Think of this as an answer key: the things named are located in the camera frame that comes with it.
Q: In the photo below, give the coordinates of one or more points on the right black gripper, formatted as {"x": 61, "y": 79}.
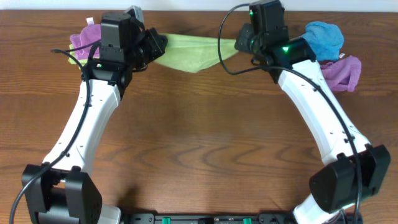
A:
{"x": 241, "y": 43}

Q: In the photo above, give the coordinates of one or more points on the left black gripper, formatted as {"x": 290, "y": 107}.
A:
{"x": 157, "y": 43}

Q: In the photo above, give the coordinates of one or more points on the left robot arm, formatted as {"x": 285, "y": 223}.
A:
{"x": 60, "y": 189}

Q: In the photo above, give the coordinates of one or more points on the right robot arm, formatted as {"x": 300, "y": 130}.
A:
{"x": 353, "y": 169}

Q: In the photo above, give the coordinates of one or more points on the folded purple cloth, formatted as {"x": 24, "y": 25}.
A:
{"x": 89, "y": 34}

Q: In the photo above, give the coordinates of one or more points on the crumpled blue cloth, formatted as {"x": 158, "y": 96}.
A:
{"x": 325, "y": 40}

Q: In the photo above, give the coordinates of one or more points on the crumpled purple cloth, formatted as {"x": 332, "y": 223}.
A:
{"x": 342, "y": 75}

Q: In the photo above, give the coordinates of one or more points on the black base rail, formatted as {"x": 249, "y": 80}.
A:
{"x": 262, "y": 218}

